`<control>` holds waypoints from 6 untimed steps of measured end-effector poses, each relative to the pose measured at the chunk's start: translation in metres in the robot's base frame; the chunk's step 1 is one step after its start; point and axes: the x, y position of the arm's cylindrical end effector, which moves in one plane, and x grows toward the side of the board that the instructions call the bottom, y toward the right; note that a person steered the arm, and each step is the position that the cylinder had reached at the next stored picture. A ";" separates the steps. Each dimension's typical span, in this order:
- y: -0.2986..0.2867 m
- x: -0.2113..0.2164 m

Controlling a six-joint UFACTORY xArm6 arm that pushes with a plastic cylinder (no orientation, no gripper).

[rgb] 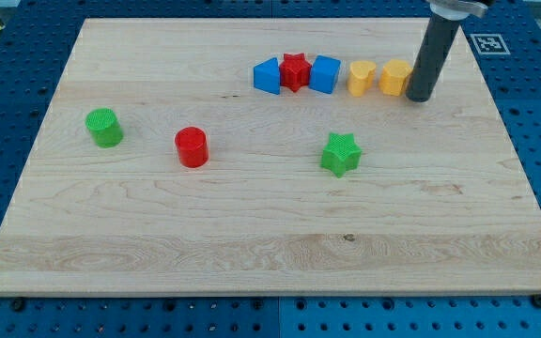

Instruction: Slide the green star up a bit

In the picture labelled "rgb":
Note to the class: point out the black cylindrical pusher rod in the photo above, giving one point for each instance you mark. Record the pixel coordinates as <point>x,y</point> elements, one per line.
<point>438,39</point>

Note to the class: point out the grey metal rod mount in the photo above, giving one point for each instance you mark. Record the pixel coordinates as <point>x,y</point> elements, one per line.
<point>460,9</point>

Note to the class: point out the green star block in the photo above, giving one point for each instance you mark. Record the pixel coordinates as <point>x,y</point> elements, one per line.
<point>341,154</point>

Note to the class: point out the red star block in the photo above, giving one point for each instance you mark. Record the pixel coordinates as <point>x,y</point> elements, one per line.
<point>294,71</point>

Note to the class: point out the white fiducial marker tag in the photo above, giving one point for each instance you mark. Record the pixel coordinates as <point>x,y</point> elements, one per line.
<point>489,44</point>

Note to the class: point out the yellow hexagon block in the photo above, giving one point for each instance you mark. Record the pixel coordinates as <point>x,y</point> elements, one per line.
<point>394,77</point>

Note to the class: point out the yellow heart block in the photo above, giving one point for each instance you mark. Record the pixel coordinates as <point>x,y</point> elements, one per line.
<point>361,74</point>

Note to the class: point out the blue cube block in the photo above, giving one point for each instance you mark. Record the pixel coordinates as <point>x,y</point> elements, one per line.
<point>324,74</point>

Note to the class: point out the wooden board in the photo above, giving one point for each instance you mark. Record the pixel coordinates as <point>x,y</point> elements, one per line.
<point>439,204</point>

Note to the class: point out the blue triangle block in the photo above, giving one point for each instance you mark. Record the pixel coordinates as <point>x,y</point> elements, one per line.
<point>267,76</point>

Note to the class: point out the red cylinder block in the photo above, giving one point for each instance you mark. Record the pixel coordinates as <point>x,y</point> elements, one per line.
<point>192,146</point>

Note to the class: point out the green cylinder block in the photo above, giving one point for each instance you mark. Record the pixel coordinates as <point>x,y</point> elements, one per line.
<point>104,128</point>

